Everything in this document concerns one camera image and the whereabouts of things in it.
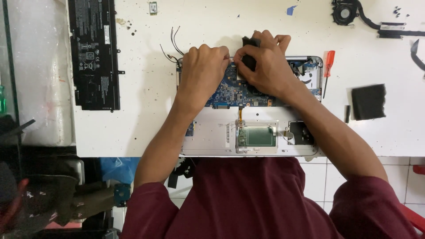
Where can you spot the person's left hand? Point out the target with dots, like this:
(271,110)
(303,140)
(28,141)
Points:
(202,74)

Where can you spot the person's right hand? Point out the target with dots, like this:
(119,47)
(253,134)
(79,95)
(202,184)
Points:
(270,69)

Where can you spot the person's left fingers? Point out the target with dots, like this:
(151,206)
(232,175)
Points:
(209,53)

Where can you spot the small black foam piece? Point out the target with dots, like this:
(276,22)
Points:
(249,62)

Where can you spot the blue laptop motherboard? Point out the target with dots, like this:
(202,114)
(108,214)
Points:
(232,94)

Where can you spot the silver laptop chassis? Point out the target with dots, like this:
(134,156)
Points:
(209,136)

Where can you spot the blue tape scrap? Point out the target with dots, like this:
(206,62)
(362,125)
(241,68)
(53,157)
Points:
(291,10)

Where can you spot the laptop trackpad module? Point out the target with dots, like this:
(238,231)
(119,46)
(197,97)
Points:
(256,136)

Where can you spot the black laptop battery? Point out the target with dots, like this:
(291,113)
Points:
(94,56)

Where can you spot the black cooling fan with heatpipe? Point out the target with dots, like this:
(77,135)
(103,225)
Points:
(345,12)

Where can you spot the blue plastic bag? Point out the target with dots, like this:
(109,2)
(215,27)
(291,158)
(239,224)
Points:
(118,169)

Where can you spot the small black cylinder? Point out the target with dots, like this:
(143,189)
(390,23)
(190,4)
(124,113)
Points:
(347,114)

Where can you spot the person's maroon shirt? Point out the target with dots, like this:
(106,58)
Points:
(252,205)

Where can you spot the bare hard drive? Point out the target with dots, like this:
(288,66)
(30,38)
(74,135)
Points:
(122,195)

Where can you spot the large black foam pad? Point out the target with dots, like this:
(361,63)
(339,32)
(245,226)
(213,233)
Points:
(368,102)

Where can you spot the small black screws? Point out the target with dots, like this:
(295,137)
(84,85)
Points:
(396,11)

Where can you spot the black bag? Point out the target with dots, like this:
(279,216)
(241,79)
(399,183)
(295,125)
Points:
(56,196)

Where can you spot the green bottle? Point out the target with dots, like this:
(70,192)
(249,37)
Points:
(2,99)

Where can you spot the red plastic stool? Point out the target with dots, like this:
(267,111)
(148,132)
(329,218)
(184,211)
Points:
(415,215)

